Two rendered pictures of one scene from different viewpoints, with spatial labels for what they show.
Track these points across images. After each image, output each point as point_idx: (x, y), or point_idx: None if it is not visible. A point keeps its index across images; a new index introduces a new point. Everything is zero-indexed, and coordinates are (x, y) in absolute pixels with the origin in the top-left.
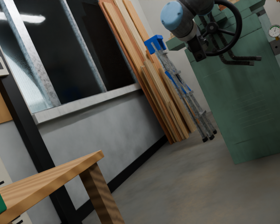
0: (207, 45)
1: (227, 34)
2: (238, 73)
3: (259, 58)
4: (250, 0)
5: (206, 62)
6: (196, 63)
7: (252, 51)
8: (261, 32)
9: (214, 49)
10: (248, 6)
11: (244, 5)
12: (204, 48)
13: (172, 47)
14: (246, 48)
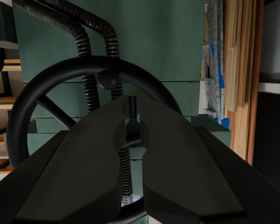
0: (50, 146)
1: (60, 111)
2: (102, 0)
3: (17, 1)
4: (32, 145)
5: (163, 62)
6: (186, 73)
7: (55, 38)
8: (27, 72)
9: (102, 83)
10: (38, 135)
11: (45, 142)
12: (104, 124)
13: (219, 134)
14: (66, 54)
